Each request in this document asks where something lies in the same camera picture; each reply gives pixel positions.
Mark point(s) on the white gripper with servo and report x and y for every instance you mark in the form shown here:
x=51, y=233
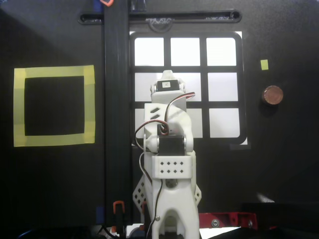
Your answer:
x=167, y=84

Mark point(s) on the brown cylinder block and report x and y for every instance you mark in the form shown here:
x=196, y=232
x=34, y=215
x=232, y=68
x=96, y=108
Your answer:
x=272, y=94

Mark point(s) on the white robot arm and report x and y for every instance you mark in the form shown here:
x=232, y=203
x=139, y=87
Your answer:
x=172, y=199

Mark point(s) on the black vertical beam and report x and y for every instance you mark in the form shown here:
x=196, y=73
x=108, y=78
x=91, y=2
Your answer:
x=117, y=99

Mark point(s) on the black slotted bar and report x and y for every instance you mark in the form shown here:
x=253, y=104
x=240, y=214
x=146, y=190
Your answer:
x=189, y=14

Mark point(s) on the orange and black clamp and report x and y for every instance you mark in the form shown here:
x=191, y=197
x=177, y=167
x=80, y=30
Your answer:
x=106, y=2
x=144, y=207
x=119, y=214

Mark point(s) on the small yellow tape piece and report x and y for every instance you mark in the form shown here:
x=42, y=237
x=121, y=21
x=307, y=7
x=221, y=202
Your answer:
x=264, y=64

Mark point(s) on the blue tape piece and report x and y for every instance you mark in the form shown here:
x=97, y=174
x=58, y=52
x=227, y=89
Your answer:
x=97, y=6
x=99, y=215

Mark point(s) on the yellow tape square outline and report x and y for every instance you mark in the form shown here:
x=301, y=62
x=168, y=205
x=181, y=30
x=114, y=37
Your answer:
x=49, y=71

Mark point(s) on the black nine-cell grid frame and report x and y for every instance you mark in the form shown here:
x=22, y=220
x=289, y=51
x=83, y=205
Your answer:
x=204, y=69

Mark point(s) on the white perforated base plate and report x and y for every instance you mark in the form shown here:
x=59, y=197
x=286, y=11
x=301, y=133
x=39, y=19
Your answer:
x=139, y=194

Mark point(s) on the red metal bracket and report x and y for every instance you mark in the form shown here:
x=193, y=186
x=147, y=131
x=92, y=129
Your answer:
x=224, y=219

